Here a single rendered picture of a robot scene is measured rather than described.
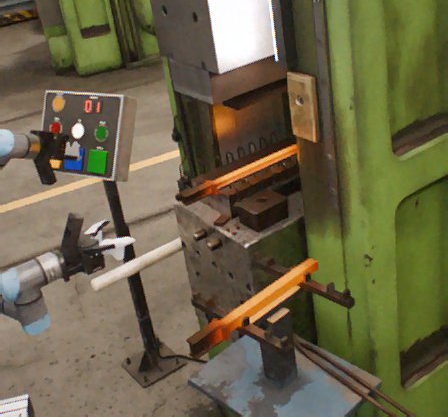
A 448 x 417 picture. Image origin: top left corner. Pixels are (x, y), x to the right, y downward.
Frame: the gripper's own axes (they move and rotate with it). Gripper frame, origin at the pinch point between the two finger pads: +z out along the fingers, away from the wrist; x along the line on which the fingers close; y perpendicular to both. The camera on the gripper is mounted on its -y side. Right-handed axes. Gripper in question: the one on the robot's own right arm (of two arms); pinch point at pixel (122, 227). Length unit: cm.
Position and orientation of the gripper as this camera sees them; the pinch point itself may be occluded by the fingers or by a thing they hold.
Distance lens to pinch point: 197.4
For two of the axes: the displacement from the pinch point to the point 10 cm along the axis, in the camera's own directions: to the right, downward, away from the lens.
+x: 5.8, 3.0, -7.6
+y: 1.4, 8.8, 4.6
